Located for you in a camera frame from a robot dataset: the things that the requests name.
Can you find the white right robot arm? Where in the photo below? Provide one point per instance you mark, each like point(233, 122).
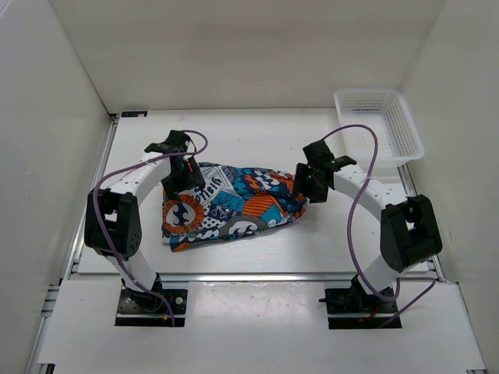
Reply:
point(409, 234)

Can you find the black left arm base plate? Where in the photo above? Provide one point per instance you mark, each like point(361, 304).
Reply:
point(135, 309)

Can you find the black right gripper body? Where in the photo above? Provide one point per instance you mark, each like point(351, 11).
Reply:
point(309, 185)

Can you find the colourful patterned shorts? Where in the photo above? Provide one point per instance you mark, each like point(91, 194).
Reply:
point(235, 203)

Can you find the white plastic mesh basket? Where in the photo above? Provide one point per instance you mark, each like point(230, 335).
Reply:
point(387, 114)

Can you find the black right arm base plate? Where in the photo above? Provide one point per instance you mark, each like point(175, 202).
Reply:
point(346, 311)

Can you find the dark label sticker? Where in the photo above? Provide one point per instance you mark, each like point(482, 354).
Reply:
point(134, 114)

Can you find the aluminium table edge rail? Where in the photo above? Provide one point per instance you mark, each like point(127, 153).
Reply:
point(243, 277)

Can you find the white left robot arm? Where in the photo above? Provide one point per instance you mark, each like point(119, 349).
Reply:
point(112, 223)

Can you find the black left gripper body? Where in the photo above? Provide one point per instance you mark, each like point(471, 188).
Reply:
point(184, 179)

